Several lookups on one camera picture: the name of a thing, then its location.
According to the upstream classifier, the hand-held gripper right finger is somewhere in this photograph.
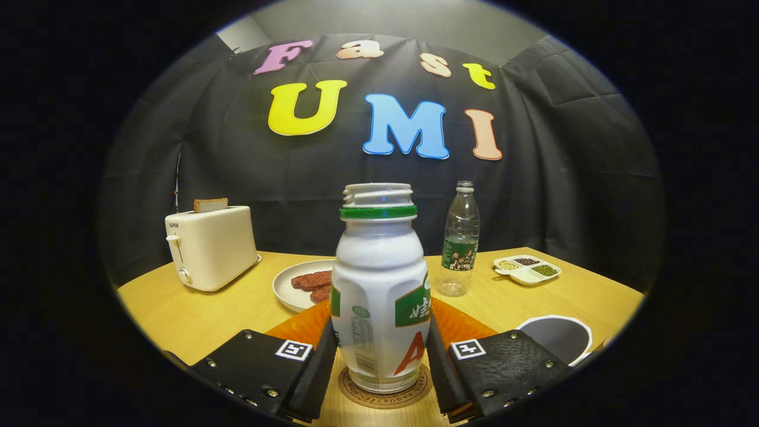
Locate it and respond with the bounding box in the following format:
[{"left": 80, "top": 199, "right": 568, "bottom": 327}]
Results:
[{"left": 426, "top": 298, "right": 573, "bottom": 424}]

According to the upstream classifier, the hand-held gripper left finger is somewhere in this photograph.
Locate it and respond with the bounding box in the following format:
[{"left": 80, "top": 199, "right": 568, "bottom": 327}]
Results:
[{"left": 190, "top": 299, "right": 340, "bottom": 424}]

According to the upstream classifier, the white cup wooden handle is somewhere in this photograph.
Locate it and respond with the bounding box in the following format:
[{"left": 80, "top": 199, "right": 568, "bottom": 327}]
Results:
[{"left": 515, "top": 314, "right": 614, "bottom": 367}]

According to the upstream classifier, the round cork coaster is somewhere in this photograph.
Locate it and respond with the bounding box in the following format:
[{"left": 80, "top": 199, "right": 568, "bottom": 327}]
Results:
[{"left": 338, "top": 363, "right": 433, "bottom": 410}]

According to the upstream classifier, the white juice bottle green label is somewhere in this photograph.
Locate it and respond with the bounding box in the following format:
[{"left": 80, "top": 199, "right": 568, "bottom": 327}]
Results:
[{"left": 330, "top": 183, "right": 432, "bottom": 395}]

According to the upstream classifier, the clear plastic water bottle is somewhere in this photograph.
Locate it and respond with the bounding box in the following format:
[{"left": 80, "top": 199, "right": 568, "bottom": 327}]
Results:
[{"left": 438, "top": 181, "right": 481, "bottom": 297}]

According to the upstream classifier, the wooden table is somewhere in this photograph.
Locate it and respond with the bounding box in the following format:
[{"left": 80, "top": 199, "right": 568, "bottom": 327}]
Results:
[{"left": 117, "top": 246, "right": 645, "bottom": 427}]

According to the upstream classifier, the white round plate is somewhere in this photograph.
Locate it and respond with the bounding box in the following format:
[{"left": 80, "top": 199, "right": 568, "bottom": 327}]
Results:
[{"left": 272, "top": 259, "right": 336, "bottom": 314}]

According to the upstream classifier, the white divided snack dish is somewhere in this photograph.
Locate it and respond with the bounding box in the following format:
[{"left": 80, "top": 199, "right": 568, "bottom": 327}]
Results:
[{"left": 493, "top": 254, "right": 562, "bottom": 286}]

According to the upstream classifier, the cream toaster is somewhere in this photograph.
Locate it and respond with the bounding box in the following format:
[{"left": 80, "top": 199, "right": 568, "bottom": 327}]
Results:
[{"left": 165, "top": 205, "right": 261, "bottom": 293}]

